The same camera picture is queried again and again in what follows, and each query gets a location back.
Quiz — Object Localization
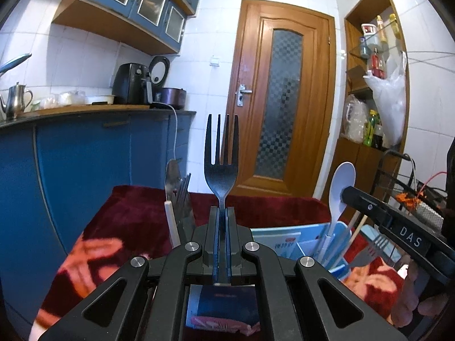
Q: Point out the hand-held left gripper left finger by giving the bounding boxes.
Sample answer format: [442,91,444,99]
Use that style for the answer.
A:
[37,206,220,341]

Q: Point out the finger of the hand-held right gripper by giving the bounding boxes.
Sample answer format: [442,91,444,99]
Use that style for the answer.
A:
[339,186,392,233]

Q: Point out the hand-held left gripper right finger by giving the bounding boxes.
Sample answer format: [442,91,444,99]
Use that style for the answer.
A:
[226,206,408,341]

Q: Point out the pale wooden chopstick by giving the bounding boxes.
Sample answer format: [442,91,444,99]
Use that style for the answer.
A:
[350,215,367,247]
[346,213,359,237]

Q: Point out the white plastic spoon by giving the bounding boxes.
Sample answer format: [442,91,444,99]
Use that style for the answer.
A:
[317,161,357,263]

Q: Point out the light blue utensil organizer box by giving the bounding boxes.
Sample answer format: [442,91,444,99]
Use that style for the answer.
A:
[187,220,353,332]

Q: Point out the black fork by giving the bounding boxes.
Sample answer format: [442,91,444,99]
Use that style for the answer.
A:
[204,114,239,286]

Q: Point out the person's right hand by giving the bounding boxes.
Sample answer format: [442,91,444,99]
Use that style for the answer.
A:
[390,259,451,328]

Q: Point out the light blue plastic board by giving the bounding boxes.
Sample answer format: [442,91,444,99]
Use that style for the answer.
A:
[359,225,402,260]

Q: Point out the metal mesh strainer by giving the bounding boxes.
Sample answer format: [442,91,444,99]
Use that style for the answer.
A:
[412,199,442,225]

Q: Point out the metal fork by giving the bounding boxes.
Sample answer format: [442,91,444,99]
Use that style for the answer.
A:
[176,173,195,242]
[350,234,390,268]

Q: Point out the wooden shelf unit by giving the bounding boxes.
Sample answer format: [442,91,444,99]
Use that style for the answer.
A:
[334,0,413,199]

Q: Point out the cream chopstick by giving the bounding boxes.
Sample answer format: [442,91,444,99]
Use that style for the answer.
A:
[164,201,181,248]

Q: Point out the green bottles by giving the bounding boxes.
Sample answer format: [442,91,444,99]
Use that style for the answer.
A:
[363,109,384,150]

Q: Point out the metal table knife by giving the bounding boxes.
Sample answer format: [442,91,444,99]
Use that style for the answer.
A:
[164,159,196,237]

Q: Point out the red printed blanket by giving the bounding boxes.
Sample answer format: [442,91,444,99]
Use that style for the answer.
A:
[30,185,406,341]

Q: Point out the white plastic bag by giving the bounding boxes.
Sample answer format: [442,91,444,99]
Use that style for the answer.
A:
[363,51,408,146]

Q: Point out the wooden door with glass pane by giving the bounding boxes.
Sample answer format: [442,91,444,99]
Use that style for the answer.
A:
[227,0,336,199]

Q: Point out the red jar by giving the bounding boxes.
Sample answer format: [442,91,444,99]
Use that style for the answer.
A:
[370,48,386,79]

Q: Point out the blue kitchen base cabinets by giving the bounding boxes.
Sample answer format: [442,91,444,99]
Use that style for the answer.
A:
[0,108,197,327]

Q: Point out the rice cooker with open lid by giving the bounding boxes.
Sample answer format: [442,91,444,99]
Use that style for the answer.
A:
[148,56,188,111]

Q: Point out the black air fryer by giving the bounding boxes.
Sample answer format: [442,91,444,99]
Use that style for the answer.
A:
[112,63,153,105]

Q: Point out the white dish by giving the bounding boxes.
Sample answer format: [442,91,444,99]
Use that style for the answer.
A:
[85,94,116,106]

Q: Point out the clear plastic food container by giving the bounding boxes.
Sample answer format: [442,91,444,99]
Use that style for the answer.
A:
[39,90,86,109]

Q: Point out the metal kettle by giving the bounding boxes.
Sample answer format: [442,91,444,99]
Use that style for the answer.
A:
[0,82,33,120]

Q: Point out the orange cable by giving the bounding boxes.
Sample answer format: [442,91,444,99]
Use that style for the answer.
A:
[397,172,449,207]

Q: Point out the white power cable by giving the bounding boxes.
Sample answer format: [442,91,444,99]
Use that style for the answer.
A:
[151,102,178,160]

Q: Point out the metal door handle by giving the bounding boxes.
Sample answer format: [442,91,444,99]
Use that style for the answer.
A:
[235,84,253,107]

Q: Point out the blue glass-door wall cabinet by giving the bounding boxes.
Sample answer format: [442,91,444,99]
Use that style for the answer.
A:
[51,0,197,55]

